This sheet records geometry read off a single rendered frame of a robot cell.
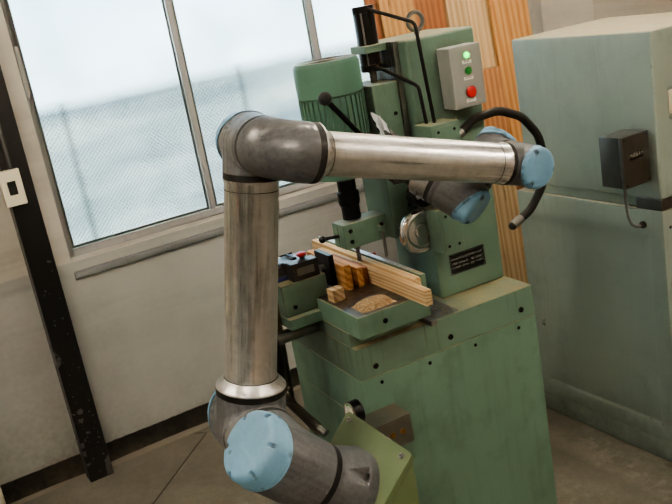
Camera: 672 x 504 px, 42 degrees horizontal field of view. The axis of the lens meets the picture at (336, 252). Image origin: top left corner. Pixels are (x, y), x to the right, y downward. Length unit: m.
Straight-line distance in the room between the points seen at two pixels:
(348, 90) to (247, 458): 1.00
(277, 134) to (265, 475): 0.64
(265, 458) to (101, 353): 2.00
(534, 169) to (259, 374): 0.71
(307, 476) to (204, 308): 2.06
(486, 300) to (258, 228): 0.89
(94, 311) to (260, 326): 1.84
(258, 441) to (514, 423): 1.08
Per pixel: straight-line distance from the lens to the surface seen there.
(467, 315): 2.40
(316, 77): 2.26
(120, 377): 3.68
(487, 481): 2.63
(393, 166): 1.70
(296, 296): 2.33
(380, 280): 2.34
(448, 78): 2.35
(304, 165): 1.60
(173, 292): 3.66
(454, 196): 1.96
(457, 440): 2.51
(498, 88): 4.13
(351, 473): 1.80
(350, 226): 2.37
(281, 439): 1.71
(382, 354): 2.28
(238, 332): 1.80
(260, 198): 1.72
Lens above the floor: 1.67
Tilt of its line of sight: 16 degrees down
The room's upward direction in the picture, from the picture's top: 10 degrees counter-clockwise
